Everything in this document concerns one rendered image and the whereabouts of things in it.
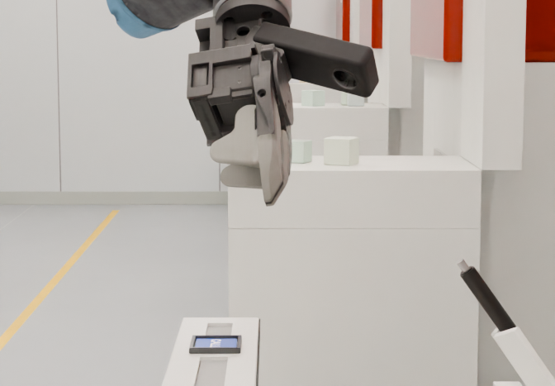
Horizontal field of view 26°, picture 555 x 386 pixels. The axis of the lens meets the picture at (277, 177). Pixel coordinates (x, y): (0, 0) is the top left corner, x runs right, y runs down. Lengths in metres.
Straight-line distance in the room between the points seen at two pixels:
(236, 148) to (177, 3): 0.24
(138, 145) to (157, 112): 0.29
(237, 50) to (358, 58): 0.11
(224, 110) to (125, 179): 8.08
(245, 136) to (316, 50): 0.11
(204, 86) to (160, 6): 0.18
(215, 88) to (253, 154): 0.08
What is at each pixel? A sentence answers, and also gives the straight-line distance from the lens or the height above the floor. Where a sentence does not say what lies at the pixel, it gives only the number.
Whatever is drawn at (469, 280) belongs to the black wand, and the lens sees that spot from 0.88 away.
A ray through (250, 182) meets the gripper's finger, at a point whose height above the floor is 1.18.
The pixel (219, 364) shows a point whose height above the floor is 0.96.
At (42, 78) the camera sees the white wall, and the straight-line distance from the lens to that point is 9.17.
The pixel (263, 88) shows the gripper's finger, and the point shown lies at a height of 1.26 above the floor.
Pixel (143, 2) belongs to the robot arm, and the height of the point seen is 1.34.
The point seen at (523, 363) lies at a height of 1.07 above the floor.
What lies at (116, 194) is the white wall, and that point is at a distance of 9.15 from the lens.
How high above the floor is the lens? 1.31
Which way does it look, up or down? 7 degrees down
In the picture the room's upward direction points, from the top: straight up
